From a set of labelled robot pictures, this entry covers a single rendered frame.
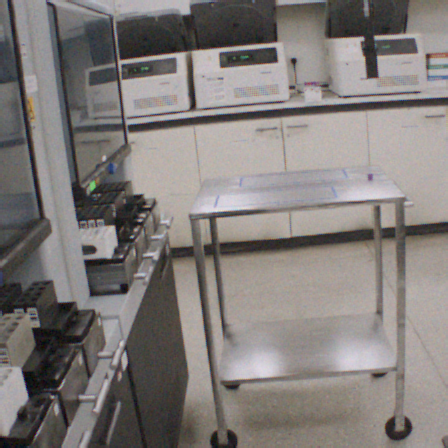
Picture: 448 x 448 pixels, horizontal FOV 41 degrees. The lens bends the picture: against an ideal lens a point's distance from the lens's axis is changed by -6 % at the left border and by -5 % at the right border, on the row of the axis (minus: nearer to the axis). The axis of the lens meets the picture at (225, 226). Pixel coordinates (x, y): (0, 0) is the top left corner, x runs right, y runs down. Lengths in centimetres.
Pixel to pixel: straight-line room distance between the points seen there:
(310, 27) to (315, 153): 100
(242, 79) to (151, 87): 54
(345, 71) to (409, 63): 39
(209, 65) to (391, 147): 119
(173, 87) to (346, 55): 104
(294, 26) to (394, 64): 86
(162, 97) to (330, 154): 105
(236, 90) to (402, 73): 100
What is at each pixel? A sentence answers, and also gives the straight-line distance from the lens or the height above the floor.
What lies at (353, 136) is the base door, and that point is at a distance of 378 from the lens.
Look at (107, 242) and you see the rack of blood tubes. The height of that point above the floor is 85.
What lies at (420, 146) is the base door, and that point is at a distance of 388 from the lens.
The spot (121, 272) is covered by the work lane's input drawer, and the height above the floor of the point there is 79.
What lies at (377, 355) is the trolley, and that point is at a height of 28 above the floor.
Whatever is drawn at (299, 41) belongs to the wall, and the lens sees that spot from 433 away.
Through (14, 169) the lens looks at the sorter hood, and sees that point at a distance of 105.
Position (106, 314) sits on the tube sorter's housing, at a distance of 136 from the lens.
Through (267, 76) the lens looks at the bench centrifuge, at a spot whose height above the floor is 107.
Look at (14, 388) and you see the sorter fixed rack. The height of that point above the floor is 85.
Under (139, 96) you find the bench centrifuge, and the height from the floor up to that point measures 103.
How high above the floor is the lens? 126
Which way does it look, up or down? 16 degrees down
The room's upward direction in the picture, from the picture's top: 6 degrees counter-clockwise
